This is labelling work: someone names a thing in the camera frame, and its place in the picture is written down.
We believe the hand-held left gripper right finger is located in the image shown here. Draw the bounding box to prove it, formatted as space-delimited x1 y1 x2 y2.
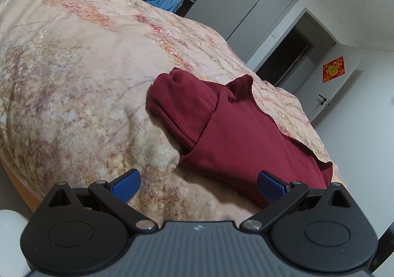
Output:
240 170 355 232

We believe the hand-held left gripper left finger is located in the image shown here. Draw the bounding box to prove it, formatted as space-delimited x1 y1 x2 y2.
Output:
38 169 159 231

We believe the dark red sweater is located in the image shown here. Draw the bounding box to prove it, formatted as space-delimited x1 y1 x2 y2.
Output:
145 67 335 208

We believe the orange bed sheet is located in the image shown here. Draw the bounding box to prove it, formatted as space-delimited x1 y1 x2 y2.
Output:
0 158 42 213

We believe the white door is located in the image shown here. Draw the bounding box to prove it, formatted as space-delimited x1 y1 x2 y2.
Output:
295 44 364 124

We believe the floral beige blanket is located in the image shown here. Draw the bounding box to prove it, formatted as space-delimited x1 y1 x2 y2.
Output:
0 0 341 222

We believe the person's white trouser leg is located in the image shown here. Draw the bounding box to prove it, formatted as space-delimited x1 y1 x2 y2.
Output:
0 209 32 277

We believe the red diamond door decoration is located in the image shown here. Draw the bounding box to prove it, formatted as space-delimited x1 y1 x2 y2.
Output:
322 55 346 84

